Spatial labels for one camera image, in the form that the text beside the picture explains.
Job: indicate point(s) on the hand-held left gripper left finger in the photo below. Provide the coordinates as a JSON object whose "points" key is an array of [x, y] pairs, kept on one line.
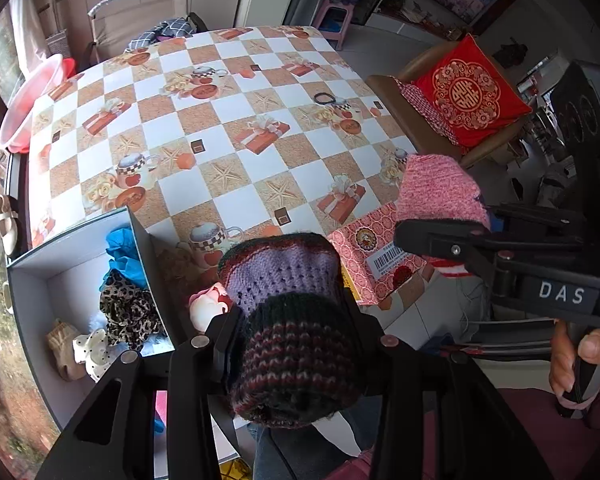
{"points": [[215, 350]]}

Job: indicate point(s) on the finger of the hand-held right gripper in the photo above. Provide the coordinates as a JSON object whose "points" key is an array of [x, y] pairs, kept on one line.
{"points": [[445, 240], [540, 220]]}

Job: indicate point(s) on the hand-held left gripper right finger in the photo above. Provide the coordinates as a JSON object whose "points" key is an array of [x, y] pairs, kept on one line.
{"points": [[375, 360]]}

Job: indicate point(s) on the pink knit cuff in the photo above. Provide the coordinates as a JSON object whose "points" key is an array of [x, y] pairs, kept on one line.
{"points": [[435, 190]]}

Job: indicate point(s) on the dark striped knit cuff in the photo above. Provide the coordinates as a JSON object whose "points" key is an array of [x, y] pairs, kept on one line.
{"points": [[290, 320]]}

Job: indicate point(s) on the leopard print scrunchie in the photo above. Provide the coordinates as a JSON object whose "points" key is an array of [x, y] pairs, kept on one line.
{"points": [[130, 310]]}

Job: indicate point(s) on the cream polka dot scrunchie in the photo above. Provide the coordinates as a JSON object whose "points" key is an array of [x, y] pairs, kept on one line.
{"points": [[95, 352]]}

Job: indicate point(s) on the blue cloth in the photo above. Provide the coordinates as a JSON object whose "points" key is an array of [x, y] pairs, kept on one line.
{"points": [[125, 260]]}

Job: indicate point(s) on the beige knit cuff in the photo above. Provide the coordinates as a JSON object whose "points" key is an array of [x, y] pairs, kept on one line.
{"points": [[62, 352]]}

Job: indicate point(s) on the person's right hand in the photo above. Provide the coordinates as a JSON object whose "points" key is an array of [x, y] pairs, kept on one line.
{"points": [[562, 360]]}

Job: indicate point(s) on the pink white hair accessory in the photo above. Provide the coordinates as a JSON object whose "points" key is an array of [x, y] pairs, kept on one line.
{"points": [[207, 305]]}

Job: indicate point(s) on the light blue fluffy scrunchie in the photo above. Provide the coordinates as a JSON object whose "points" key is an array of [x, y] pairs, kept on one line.
{"points": [[155, 344]]}

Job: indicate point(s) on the red patterned cardboard box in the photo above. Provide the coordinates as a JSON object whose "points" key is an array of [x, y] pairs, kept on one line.
{"points": [[370, 240]]}

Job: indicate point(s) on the pink sponge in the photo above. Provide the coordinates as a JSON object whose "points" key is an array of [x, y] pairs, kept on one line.
{"points": [[160, 402]]}

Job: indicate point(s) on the person's jeans legs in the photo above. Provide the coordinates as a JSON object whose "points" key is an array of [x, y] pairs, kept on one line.
{"points": [[305, 452]]}

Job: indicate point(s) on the yellow plastic crate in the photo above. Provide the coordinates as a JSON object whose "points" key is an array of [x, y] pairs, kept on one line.
{"points": [[235, 471]]}

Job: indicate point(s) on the red gingham cloth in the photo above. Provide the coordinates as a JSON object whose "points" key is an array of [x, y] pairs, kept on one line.
{"points": [[425, 105]]}

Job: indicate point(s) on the red gold embroidered cushion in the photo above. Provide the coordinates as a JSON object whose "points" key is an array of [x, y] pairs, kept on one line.
{"points": [[472, 92]]}

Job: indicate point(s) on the person's maroon garment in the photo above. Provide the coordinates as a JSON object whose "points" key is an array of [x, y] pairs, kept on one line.
{"points": [[530, 435]]}

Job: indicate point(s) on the brown leather chair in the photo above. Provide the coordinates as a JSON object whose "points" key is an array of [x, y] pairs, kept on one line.
{"points": [[387, 82]]}

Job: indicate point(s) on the checkered printed tablecloth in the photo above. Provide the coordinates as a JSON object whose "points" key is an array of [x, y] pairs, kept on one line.
{"points": [[230, 125]]}

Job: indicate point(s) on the cream child's shoe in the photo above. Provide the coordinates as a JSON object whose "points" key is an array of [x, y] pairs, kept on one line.
{"points": [[7, 240], [2, 210]]}

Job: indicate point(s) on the purple plastic stool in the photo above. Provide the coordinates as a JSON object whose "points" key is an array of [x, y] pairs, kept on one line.
{"points": [[332, 10]]}

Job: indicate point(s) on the pink plastic basin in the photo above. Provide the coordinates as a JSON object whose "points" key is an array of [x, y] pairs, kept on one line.
{"points": [[27, 110]]}

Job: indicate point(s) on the red plastic basin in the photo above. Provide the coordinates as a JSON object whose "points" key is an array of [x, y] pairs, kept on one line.
{"points": [[68, 67]]}

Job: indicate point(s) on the dark plaid cloth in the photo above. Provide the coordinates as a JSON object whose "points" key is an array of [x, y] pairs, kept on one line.
{"points": [[167, 30]]}

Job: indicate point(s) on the folding chair with plaid cloth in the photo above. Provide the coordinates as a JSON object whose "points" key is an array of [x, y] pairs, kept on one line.
{"points": [[130, 25]]}

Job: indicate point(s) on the white curtain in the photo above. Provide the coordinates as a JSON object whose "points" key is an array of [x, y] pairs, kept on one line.
{"points": [[27, 25]]}

